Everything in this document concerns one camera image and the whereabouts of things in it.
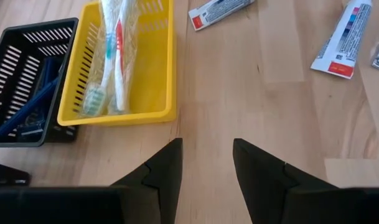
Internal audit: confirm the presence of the yellow plastic basket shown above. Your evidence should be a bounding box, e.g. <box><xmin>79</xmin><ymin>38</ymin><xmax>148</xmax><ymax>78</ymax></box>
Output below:
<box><xmin>57</xmin><ymin>0</ymin><xmax>177</xmax><ymax>127</ymax></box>

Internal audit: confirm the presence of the teal white toothbrush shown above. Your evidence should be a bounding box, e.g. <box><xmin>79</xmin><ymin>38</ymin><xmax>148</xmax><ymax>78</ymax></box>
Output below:
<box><xmin>82</xmin><ymin>0</ymin><xmax>121</xmax><ymax>118</ymax></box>

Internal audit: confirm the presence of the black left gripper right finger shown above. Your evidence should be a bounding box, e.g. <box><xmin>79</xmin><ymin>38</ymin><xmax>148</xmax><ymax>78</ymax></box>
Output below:
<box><xmin>232</xmin><ymin>138</ymin><xmax>342</xmax><ymax>224</ymax></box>

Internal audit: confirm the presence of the blue razor with clear cap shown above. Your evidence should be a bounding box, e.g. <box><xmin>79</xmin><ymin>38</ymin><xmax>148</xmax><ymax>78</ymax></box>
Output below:
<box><xmin>0</xmin><ymin>57</ymin><xmax>64</xmax><ymax>139</ymax></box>
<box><xmin>16</xmin><ymin>119</ymin><xmax>49</xmax><ymax>141</ymax></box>

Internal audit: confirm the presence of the red white toothbrush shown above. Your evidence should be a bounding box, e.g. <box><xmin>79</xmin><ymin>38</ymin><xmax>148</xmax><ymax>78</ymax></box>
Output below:
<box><xmin>110</xmin><ymin>0</ymin><xmax>140</xmax><ymax>114</ymax></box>

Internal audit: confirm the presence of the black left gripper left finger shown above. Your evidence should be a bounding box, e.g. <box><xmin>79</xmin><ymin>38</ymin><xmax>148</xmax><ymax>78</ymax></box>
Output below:
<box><xmin>111</xmin><ymin>138</ymin><xmax>184</xmax><ymax>224</ymax></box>

